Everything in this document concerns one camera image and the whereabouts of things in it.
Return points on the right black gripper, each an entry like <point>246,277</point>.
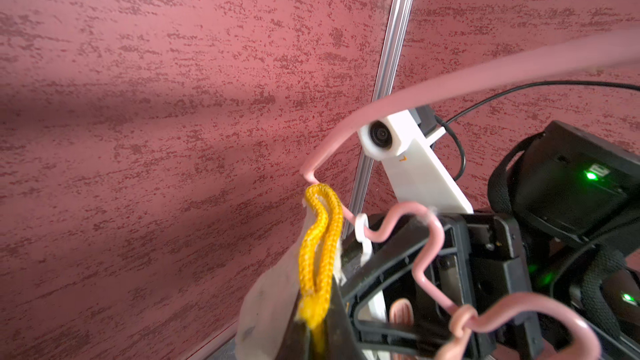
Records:
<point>482,260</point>

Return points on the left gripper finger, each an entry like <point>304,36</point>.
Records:
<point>337,335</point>

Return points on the yellow cuff white glove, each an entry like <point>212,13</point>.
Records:
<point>298,287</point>

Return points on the pink clip hanger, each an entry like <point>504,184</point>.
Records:
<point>562,326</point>

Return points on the pink clothespin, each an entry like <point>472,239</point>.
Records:
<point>401,313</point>

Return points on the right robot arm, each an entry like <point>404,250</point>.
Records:
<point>564,214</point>

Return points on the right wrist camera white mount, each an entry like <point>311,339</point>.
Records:
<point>414,170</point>

